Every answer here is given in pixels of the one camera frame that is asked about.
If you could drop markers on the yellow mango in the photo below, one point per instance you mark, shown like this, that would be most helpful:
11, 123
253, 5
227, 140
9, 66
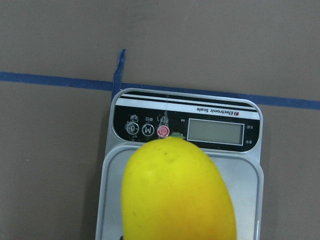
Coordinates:
172, 190

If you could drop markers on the grey electronic kitchen scale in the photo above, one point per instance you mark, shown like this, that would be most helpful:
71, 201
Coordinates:
228, 130

